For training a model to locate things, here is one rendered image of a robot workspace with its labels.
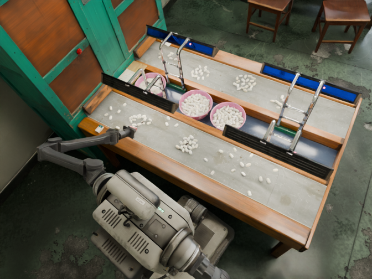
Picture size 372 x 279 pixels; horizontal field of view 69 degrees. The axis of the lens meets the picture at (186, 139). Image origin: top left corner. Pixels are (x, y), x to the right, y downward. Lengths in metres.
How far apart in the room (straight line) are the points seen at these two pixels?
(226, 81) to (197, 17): 2.04
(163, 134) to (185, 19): 2.47
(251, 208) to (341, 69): 2.35
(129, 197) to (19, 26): 1.24
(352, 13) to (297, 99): 1.62
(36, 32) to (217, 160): 1.37
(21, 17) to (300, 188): 1.91
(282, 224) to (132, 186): 1.10
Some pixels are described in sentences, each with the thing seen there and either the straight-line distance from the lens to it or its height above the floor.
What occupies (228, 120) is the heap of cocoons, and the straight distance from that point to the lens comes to 2.08.
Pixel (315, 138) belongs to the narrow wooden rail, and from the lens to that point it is 2.13.
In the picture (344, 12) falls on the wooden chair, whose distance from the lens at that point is 3.66.
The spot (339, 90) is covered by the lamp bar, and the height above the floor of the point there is 1.09.
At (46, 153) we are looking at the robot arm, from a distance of 1.58.
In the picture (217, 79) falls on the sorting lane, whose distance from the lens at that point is 2.34.
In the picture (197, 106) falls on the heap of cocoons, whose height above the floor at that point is 0.74.
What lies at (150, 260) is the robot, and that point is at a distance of 1.05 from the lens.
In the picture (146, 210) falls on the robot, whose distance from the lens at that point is 0.89.
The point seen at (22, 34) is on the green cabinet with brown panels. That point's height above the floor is 1.55.
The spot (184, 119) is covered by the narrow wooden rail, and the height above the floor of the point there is 0.76.
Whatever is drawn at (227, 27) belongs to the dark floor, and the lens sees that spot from 4.03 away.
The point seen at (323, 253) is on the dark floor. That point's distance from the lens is 2.63.
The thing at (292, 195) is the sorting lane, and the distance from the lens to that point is 1.88.
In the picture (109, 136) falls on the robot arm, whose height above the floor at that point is 1.04.
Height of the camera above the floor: 2.47
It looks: 59 degrees down
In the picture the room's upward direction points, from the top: 12 degrees counter-clockwise
